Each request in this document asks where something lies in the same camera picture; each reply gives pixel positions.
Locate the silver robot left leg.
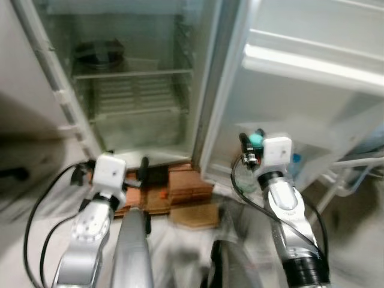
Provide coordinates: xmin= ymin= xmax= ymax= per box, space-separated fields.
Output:
xmin=110 ymin=206 xmax=155 ymax=288

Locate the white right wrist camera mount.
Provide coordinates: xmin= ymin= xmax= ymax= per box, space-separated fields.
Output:
xmin=261 ymin=137 xmax=293 ymax=178

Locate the white-framed folding table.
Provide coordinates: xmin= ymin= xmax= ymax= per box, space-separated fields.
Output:
xmin=321 ymin=155 xmax=384 ymax=199

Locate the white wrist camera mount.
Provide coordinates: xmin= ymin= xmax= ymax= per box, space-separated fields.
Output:
xmin=91 ymin=153 xmax=128 ymax=196
xmin=261 ymin=137 xmax=293 ymax=178

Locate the clear crisper drawer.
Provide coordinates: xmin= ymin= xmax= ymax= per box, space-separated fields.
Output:
xmin=89 ymin=77 xmax=184 ymax=151

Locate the black round container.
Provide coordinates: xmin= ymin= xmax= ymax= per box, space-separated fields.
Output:
xmin=73 ymin=39 xmax=127 ymax=71

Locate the white open fridge body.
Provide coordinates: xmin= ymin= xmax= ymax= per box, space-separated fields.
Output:
xmin=11 ymin=0 xmax=244 ymax=172

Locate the glass fridge shelf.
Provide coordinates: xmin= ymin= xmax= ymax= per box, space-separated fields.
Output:
xmin=71 ymin=67 xmax=196 ymax=82

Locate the clear bottle teal cap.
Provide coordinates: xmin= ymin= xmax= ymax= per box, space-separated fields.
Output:
xmin=233 ymin=132 xmax=266 ymax=194

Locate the orange-red clay brick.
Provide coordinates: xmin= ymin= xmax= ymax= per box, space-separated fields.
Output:
xmin=117 ymin=186 xmax=149 ymax=217
xmin=170 ymin=191 xmax=211 ymax=206
xmin=168 ymin=165 xmax=214 ymax=196

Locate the water bottle blue cap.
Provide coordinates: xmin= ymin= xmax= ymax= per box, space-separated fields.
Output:
xmin=289 ymin=154 xmax=302 ymax=178

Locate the long black left arm cable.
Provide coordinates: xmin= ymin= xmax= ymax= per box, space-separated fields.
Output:
xmin=23 ymin=161 xmax=85 ymax=288

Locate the long white door shelf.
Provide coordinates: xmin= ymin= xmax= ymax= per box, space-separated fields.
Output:
xmin=242 ymin=29 xmax=384 ymax=97

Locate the short black left arm cable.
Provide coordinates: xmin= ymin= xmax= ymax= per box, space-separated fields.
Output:
xmin=38 ymin=213 xmax=82 ymax=288

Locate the silver robot right leg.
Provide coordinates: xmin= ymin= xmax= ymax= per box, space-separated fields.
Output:
xmin=207 ymin=239 xmax=265 ymax=288

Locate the blue fabric bundle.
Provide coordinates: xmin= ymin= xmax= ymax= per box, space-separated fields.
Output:
xmin=354 ymin=128 xmax=384 ymax=154

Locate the clear-fronted door bottle shelf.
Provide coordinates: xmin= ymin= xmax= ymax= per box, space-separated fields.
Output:
xmin=240 ymin=105 xmax=384 ymax=194

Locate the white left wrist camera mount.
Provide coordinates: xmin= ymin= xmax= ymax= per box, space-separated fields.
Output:
xmin=91 ymin=153 xmax=128 ymax=196

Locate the silver robot leg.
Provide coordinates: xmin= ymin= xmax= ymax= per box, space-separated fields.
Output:
xmin=207 ymin=239 xmax=265 ymax=288
xmin=110 ymin=206 xmax=155 ymax=288

